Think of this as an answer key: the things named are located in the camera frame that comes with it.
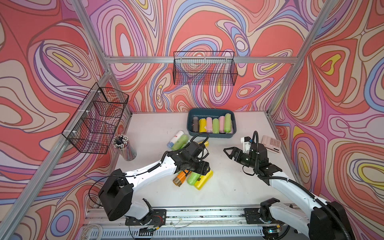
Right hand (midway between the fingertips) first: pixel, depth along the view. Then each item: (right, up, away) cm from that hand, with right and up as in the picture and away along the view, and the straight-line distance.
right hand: (228, 155), depth 83 cm
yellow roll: (-13, +17, +24) cm, 33 cm away
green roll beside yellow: (-20, -13, +1) cm, 24 cm away
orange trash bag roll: (-26, -13, +2) cm, 29 cm away
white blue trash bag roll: (-35, +5, +14) cm, 38 cm away
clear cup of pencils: (-59, +7, -1) cm, 60 cm away
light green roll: (+4, +19, +19) cm, 27 cm away
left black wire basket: (-66, +18, -15) cm, 70 cm away
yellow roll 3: (-14, -14, +1) cm, 19 cm away
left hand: (-12, -6, -4) cm, 15 cm away
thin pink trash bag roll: (-8, +17, +25) cm, 31 cm away
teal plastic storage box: (-4, +27, +29) cm, 39 cm away
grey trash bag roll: (-18, +18, +25) cm, 36 cm away
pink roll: (+1, +18, +24) cm, 30 cm away
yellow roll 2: (-11, +5, +16) cm, 20 cm away
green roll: (-3, +17, +24) cm, 29 cm away
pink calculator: (+33, +5, +16) cm, 37 cm away
